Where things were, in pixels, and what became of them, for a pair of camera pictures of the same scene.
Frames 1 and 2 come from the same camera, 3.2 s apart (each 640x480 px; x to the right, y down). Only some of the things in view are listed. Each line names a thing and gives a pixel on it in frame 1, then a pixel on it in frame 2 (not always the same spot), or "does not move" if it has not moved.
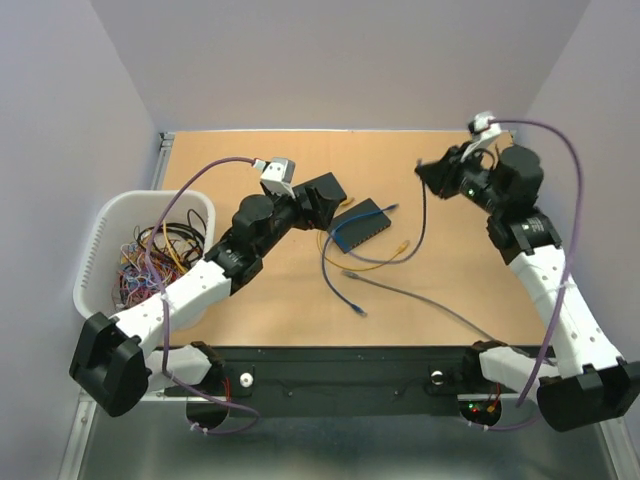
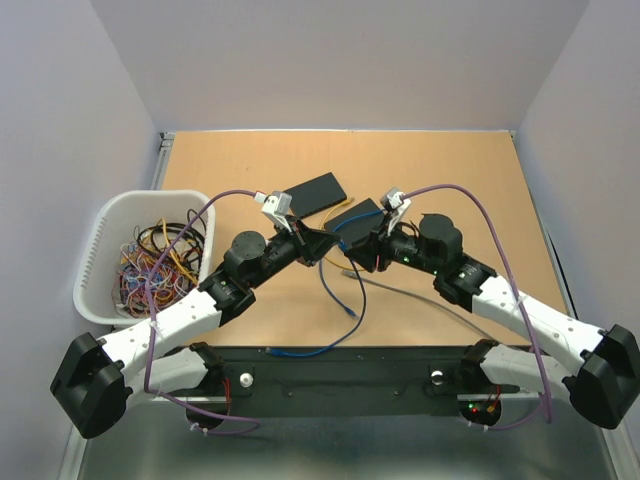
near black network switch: [358, 229] does not move
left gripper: [320, 215] -> [311, 244]
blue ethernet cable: [334, 236] -> [314, 352]
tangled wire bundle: [176, 248] does not move
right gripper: [441, 175] -> [364, 252]
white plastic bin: [113, 227] does not move
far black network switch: [326, 185] does not move
